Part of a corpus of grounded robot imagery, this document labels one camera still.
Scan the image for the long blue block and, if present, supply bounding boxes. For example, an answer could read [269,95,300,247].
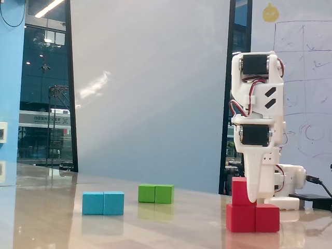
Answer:
[82,191,125,216]

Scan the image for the large white partition panel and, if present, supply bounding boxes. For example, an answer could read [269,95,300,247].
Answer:
[70,0,231,195]

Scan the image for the red black servo wire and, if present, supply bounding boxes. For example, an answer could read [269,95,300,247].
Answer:
[229,76,269,118]

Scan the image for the thin black hanging cable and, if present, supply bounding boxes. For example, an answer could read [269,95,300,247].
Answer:
[0,0,28,27]

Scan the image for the black power adapter box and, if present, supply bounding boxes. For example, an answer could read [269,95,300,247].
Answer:
[288,193,332,211]

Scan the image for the yellow round sticker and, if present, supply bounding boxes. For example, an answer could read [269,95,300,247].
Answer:
[262,2,280,23]

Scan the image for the ceiling light strip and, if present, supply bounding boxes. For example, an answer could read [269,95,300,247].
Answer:
[34,0,65,19]

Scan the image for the small red cube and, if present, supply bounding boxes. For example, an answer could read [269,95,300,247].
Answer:
[231,177,256,208]

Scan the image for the dark metal scaffold tower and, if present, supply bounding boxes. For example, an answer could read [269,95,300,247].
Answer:
[46,84,71,169]

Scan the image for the black window frame post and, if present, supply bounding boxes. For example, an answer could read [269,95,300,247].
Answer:
[64,0,79,173]

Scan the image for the white wall switch box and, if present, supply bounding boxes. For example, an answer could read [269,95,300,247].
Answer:
[0,121,8,144]

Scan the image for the long green block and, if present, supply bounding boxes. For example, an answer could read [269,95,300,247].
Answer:
[137,184,175,204]

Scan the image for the whiteboard with marker drawings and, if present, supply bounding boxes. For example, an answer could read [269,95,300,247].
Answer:
[249,0,332,200]

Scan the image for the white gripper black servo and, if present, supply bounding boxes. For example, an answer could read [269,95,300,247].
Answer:
[231,117,276,204]

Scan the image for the long red block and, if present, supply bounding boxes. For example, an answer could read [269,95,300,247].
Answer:
[226,203,281,233]

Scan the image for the black power cable with plug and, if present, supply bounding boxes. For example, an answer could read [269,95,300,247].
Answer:
[305,175,332,199]

